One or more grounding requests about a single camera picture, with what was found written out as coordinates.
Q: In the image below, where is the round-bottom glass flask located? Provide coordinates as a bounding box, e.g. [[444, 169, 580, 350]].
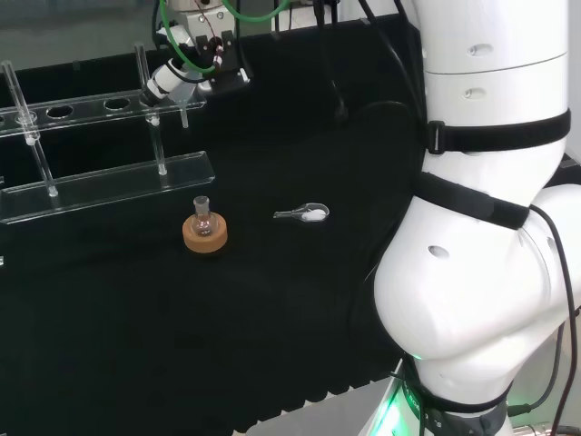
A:
[[192, 195, 216, 238]]

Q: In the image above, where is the black bench cloth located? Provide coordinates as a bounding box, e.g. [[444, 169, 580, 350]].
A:
[[0, 13, 430, 436]]

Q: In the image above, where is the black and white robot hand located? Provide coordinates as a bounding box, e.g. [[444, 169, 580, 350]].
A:
[[139, 0, 252, 109]]

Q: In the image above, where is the black cable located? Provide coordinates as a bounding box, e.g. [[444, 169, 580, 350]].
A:
[[358, 0, 428, 126], [507, 203, 581, 436]]

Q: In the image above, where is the green cable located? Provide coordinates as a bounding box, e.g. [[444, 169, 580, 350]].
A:
[[158, 0, 292, 84]]

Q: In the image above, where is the cork ring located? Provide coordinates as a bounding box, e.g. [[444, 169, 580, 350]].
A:
[[182, 212, 229, 260]]

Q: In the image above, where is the glass weighing funnel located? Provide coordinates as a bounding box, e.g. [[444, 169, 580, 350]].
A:
[[272, 202, 330, 224]]

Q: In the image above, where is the translucent plastic funnel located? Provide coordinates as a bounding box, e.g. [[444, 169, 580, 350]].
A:
[[165, 80, 203, 130]]

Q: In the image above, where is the clear acrylic funnel stand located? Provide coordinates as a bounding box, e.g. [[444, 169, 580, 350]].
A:
[[0, 43, 216, 226]]

